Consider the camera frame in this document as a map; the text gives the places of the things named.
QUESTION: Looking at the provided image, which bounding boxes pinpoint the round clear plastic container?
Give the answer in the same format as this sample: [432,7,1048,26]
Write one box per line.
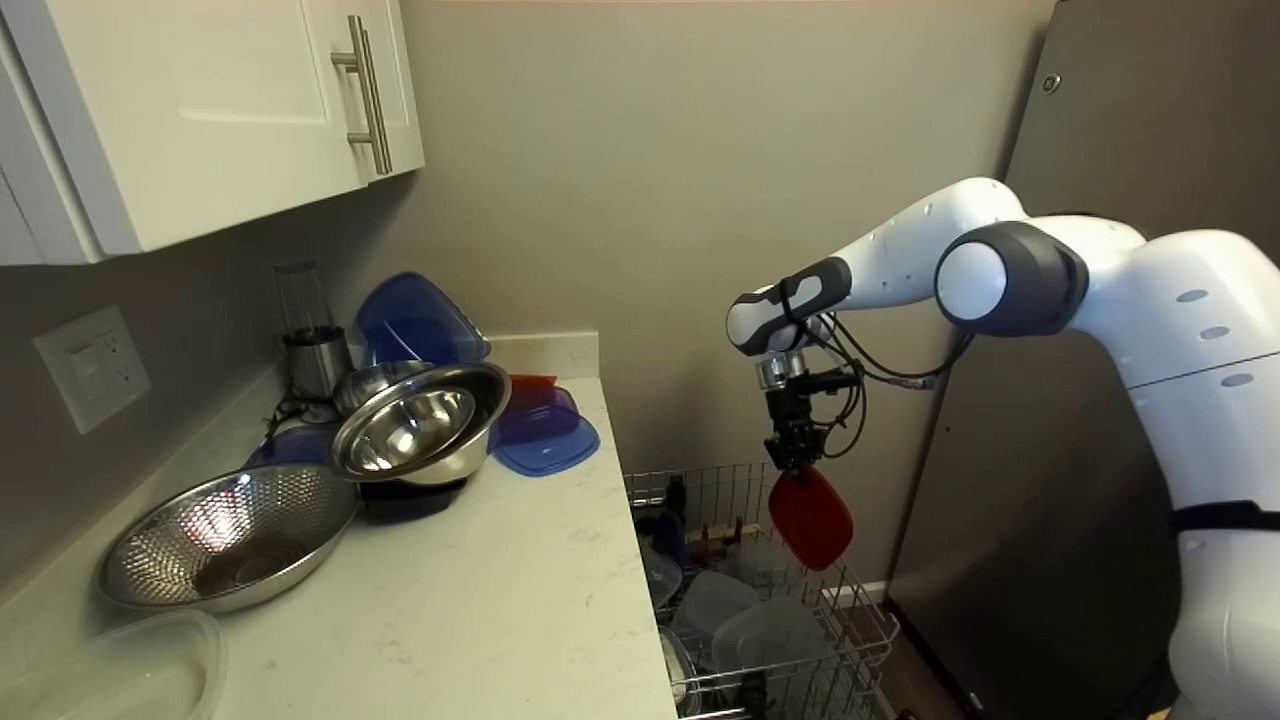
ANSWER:
[661,564,770,670]

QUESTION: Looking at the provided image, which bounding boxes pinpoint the grey plates in rack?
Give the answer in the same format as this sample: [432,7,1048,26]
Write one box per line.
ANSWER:
[713,595,831,687]

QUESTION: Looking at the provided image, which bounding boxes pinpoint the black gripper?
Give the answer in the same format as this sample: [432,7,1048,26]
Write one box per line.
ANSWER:
[765,392,831,478]

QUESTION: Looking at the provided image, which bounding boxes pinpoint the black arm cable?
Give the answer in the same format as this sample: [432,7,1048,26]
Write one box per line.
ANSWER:
[783,307,975,463]

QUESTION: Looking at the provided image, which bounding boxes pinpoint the blue bowl upright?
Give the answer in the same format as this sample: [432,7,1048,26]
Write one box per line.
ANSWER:
[349,267,498,379]

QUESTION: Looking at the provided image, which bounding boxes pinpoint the steel cabinet handle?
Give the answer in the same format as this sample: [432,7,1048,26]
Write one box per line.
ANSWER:
[327,13,401,178]

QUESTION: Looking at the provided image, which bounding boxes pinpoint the white wall cabinet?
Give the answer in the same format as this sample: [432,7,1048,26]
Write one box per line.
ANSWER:
[0,0,432,267]

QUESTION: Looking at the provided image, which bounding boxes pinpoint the red brown utensil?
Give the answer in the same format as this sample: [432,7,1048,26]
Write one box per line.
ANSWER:
[683,517,770,555]

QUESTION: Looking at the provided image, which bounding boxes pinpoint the shiny steel mixing bowl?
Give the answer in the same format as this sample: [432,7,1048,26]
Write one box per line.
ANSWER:
[325,359,515,490]

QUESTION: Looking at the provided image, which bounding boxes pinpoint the flat blue lid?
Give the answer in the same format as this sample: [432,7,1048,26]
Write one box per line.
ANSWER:
[486,379,604,478]

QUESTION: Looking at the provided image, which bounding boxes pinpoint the white wire dishwasher rack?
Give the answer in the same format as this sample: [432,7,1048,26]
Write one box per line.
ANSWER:
[621,455,910,720]

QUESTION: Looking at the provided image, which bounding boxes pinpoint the steel mesh colander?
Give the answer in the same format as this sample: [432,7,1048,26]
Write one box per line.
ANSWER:
[97,458,366,621]

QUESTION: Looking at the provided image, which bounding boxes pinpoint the white wall outlet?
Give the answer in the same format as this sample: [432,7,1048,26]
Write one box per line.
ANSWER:
[27,304,156,441]

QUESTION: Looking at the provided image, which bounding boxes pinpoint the black bottle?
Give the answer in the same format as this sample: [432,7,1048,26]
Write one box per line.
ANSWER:
[648,471,693,571]

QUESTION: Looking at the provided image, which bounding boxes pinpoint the stainless steel refrigerator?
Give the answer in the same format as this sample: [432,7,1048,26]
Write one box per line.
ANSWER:
[881,0,1280,720]

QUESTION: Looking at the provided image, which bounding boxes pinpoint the white kitchen countertop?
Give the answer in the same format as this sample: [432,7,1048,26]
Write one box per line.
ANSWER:
[0,329,683,720]

